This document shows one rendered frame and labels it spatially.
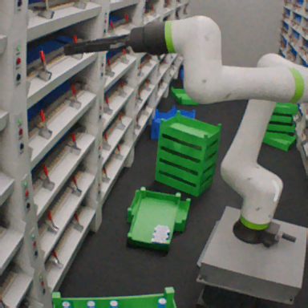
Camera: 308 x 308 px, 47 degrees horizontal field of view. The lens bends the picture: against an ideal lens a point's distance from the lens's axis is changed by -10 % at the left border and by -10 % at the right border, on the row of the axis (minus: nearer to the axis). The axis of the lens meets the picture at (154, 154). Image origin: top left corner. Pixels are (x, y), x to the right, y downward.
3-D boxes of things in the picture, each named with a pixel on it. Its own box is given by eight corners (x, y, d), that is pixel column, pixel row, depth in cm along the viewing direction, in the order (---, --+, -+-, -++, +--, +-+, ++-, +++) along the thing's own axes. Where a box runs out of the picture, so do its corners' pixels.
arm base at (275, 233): (296, 237, 139) (301, 225, 136) (287, 258, 128) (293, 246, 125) (240, 216, 150) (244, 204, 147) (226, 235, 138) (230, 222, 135)
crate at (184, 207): (188, 210, 216) (190, 198, 213) (183, 232, 199) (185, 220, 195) (135, 201, 220) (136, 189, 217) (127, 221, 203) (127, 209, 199)
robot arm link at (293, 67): (298, 95, 128) (305, 63, 123) (323, 108, 119) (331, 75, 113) (265, 95, 120) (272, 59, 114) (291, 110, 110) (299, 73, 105)
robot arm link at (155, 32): (168, 16, 100) (163, 20, 92) (173, 55, 105) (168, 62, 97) (147, 18, 101) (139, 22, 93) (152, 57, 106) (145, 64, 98)
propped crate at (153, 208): (168, 251, 184) (169, 244, 178) (127, 243, 187) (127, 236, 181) (180, 202, 204) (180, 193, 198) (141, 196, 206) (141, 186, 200)
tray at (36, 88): (95, 59, 152) (103, 39, 147) (22, 113, 99) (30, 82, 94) (54, 43, 151) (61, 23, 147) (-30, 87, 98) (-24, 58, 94)
